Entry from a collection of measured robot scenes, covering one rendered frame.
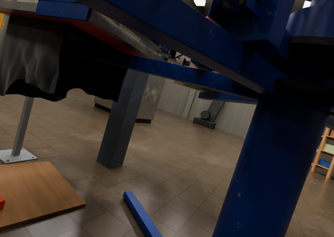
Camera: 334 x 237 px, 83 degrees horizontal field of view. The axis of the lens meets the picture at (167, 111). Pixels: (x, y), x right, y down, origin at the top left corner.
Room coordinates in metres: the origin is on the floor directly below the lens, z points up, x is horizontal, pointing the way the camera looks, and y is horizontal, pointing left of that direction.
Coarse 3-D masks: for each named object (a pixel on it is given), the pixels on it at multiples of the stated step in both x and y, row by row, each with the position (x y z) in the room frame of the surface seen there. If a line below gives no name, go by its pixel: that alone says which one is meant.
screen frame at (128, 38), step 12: (0, 0) 0.91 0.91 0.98; (0, 12) 1.04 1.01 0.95; (24, 12) 0.86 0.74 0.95; (96, 12) 0.66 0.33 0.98; (96, 24) 0.69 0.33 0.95; (108, 24) 0.72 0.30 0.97; (120, 36) 0.79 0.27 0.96; (132, 36) 0.85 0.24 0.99; (132, 48) 0.91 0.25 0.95; (144, 48) 0.94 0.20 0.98
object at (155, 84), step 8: (160, 56) 4.61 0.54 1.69; (152, 80) 4.58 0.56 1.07; (160, 80) 4.88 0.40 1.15; (152, 88) 4.67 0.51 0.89; (160, 88) 4.98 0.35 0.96; (96, 96) 4.93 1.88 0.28; (144, 96) 4.47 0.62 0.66; (152, 96) 4.76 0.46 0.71; (160, 96) 5.08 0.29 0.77; (96, 104) 4.95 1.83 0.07; (104, 104) 4.77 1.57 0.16; (144, 104) 4.55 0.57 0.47; (152, 104) 4.85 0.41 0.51; (144, 112) 4.64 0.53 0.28; (152, 112) 4.95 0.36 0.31; (136, 120) 4.50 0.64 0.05; (144, 120) 4.79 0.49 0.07
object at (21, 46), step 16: (16, 16) 0.97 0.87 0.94; (16, 32) 0.96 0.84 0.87; (32, 32) 0.90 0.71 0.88; (48, 32) 0.85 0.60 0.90; (64, 32) 0.80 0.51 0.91; (16, 48) 0.95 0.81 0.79; (32, 48) 0.90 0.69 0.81; (48, 48) 0.84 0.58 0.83; (64, 48) 0.82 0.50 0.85; (0, 64) 1.00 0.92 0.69; (16, 64) 0.95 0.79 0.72; (32, 64) 0.89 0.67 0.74; (48, 64) 0.83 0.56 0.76; (0, 80) 1.00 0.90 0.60; (32, 80) 0.87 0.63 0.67; (48, 80) 0.84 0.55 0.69
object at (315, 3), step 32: (320, 0) 0.61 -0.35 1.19; (320, 32) 0.54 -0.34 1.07; (320, 64) 0.53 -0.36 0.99; (320, 96) 0.46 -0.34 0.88; (256, 128) 0.60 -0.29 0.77; (288, 128) 0.54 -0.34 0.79; (320, 128) 0.54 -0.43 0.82; (256, 160) 0.57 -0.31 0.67; (288, 160) 0.53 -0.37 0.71; (256, 192) 0.55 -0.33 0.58; (288, 192) 0.53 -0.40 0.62; (224, 224) 0.60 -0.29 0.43; (256, 224) 0.54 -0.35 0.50; (288, 224) 0.55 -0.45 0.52
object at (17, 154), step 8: (24, 104) 1.41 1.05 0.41; (24, 112) 1.40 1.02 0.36; (24, 120) 1.41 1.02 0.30; (24, 128) 1.42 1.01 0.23; (16, 136) 1.41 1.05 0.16; (16, 144) 1.40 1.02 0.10; (0, 152) 1.40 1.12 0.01; (8, 152) 1.43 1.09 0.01; (16, 152) 1.41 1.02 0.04; (24, 152) 1.51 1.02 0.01; (8, 160) 1.31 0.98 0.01; (16, 160) 1.35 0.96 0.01; (24, 160) 1.39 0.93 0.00
